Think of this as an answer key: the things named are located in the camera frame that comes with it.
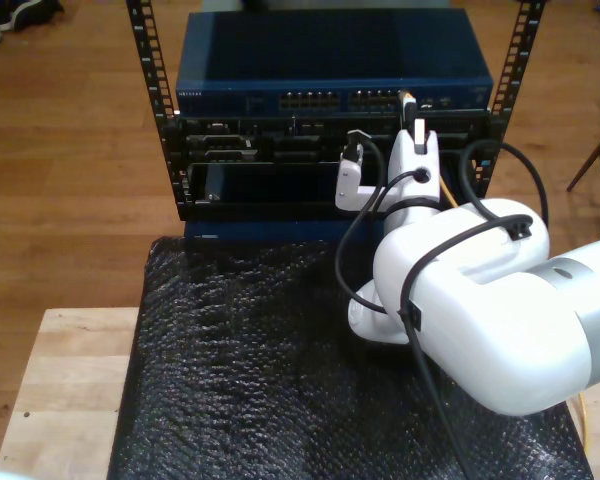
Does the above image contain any blue network switch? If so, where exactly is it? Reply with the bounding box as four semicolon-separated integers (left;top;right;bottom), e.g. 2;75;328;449
174;9;495;119

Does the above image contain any black bubble mat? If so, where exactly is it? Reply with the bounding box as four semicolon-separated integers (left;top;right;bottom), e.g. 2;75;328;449
106;234;594;480

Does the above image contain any black perforated rack post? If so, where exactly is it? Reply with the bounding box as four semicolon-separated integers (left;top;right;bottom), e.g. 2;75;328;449
125;0;190;222
472;0;550;199

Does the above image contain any black rack server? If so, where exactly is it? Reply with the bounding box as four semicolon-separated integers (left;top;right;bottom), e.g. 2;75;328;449
162;113;492;166

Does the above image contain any short black cable angled plug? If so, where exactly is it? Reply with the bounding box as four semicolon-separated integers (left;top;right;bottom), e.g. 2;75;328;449
374;167;434;211

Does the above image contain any dark shoe white sole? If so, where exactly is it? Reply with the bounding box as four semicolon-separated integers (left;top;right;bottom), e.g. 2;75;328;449
0;0;65;32

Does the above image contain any brown wooden chair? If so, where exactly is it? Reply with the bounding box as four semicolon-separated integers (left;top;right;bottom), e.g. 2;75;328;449
566;117;600;241

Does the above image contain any long black cable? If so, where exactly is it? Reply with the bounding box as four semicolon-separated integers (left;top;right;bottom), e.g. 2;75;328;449
333;129;550;480

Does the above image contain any yellow network cable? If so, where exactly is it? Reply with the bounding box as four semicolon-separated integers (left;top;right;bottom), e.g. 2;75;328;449
397;88;590;451

